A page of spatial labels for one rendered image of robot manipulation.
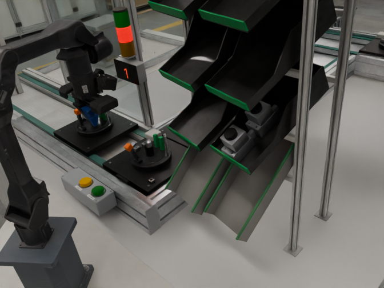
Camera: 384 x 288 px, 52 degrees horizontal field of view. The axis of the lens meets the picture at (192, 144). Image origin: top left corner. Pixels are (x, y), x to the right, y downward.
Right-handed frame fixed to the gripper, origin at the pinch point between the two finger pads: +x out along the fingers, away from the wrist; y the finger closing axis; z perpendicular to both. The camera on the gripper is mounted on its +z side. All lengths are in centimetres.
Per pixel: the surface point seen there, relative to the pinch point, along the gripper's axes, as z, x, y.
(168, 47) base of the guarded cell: 116, 39, 101
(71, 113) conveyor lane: 25, 34, 68
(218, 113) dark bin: 21.5, 1.7, -25.2
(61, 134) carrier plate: 9, 28, 46
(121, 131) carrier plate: 24.4, 28.4, 28.1
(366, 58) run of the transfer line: 137, 29, -17
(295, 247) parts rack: 23, 37, -49
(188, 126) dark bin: 15.9, 4.8, -19.3
